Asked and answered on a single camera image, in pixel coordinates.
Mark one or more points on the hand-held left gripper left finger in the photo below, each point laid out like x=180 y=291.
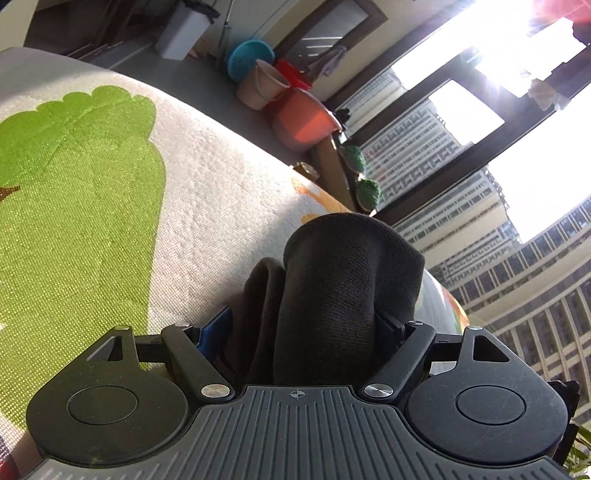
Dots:
x=210 y=330

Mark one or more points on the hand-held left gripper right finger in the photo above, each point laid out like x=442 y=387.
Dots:
x=390 y=330

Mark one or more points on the dark grey garment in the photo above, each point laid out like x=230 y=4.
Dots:
x=341 y=286

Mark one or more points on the apartment buildings outside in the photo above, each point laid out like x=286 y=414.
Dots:
x=508 y=277

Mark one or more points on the cartoon printed play mat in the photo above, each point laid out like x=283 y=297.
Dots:
x=92 y=207

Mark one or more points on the small black object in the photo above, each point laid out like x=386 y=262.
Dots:
x=342 y=115

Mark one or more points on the green plant leaves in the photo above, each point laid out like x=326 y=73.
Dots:
x=579 y=454

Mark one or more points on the large orange plastic bucket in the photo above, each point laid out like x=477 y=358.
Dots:
x=302 y=120

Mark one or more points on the beige plastic bucket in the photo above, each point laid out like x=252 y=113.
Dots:
x=261 y=87

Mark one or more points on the red plastic bucket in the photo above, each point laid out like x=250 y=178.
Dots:
x=295 y=74

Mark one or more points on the grey hanging towel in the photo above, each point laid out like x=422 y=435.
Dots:
x=332 y=62

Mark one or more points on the blue plastic basin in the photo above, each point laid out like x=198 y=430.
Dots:
x=247 y=55

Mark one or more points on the white hanging cloth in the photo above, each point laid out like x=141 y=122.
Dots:
x=549 y=94

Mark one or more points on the white trash bin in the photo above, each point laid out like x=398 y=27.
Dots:
x=182 y=30

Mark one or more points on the long mop pole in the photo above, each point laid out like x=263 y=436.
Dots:
x=226 y=27

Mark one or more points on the brown framed glass door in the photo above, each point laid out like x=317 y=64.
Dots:
x=323 y=27

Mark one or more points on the pink hanging cloth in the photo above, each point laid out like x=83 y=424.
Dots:
x=568 y=11

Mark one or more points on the dark window frame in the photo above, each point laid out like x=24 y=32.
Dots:
x=475 y=147

